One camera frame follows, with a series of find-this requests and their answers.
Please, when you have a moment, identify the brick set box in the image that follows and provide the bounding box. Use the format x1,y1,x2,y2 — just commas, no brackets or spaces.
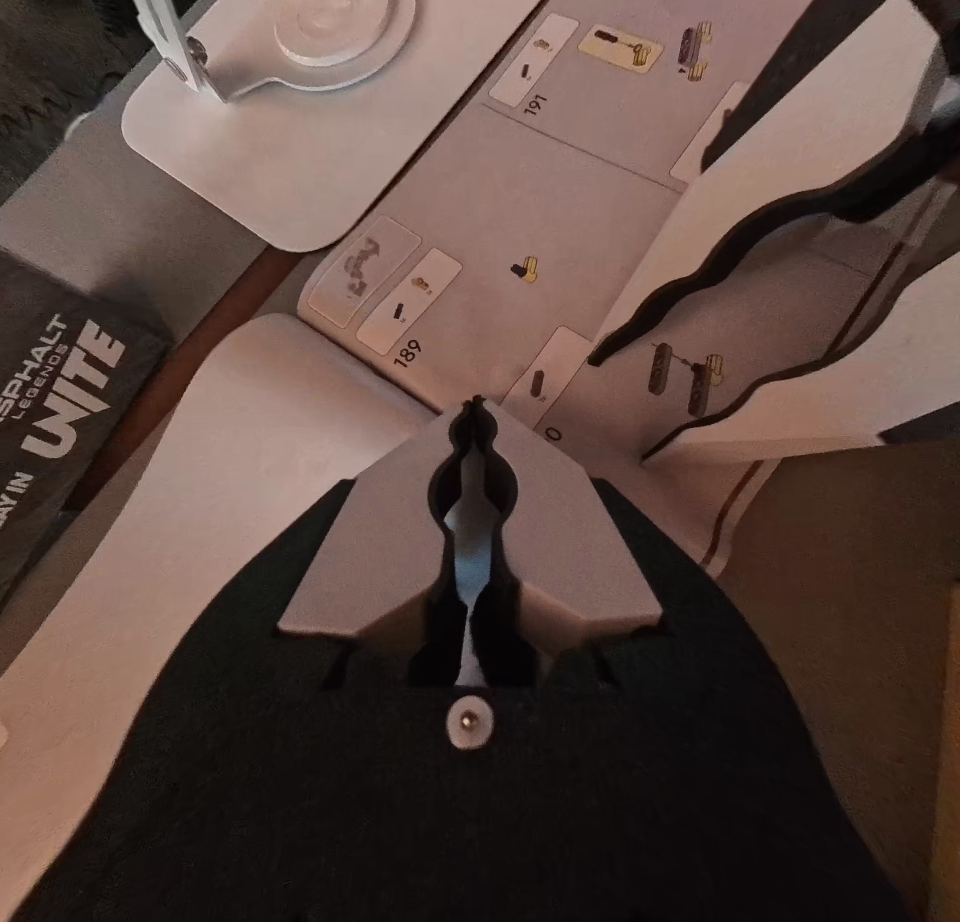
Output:
0,250,170,601

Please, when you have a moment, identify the instruction booklet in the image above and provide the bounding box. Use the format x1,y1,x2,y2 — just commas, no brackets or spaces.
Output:
0,0,939,889

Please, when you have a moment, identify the grey desk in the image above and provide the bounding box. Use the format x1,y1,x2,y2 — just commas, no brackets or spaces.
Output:
0,59,960,922

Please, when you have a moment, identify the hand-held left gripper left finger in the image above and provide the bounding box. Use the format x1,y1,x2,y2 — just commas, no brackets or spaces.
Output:
277,399,475,687

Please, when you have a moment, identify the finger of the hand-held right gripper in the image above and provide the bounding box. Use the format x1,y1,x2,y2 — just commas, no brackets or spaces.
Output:
587,0,946,370
639,250,960,467

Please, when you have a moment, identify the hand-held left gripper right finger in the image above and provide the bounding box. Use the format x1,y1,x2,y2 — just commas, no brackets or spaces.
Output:
476,400,664,687

